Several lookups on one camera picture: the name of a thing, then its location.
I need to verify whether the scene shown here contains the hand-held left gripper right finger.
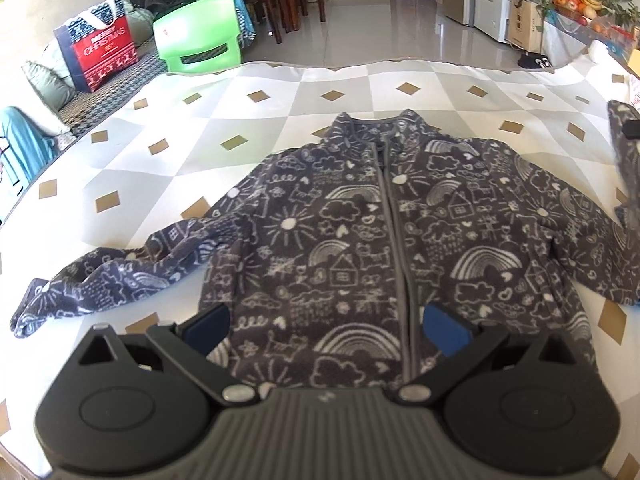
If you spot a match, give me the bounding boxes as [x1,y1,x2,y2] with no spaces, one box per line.
[395,302,583,406]

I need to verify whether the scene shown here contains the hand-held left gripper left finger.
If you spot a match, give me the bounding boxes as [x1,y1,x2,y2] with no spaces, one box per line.
[75,302,261,406]

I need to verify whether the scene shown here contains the grey doodle print fleece jacket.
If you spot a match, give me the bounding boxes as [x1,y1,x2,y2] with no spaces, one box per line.
[10,100,640,391]

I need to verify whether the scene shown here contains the cloth covered side table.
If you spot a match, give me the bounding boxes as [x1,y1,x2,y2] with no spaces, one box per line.
[542,10,640,68]

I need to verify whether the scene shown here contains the pair of black slippers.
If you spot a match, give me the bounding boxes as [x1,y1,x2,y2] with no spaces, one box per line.
[517,51,553,70]

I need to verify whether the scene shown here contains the white freezer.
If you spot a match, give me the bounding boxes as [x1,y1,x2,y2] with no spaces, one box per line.
[472,0,518,43]

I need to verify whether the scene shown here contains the diamond pattern table cover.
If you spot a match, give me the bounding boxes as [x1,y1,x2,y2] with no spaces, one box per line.
[0,57,640,480]

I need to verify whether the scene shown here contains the teal cartoon print cloth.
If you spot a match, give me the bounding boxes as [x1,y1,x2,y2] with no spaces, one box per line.
[0,106,61,201]

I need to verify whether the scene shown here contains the grey-green cushions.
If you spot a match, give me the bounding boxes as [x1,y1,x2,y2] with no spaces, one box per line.
[60,42,168,136]

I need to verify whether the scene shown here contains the green cushion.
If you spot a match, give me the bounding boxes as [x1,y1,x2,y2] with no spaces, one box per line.
[22,60,76,111]
[122,7,156,43]

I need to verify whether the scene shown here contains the red and navy gift bag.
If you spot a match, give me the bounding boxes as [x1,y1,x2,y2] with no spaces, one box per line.
[54,0,140,93]

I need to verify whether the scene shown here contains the green plastic chair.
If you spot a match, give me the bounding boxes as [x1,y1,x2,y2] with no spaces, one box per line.
[152,0,243,73]

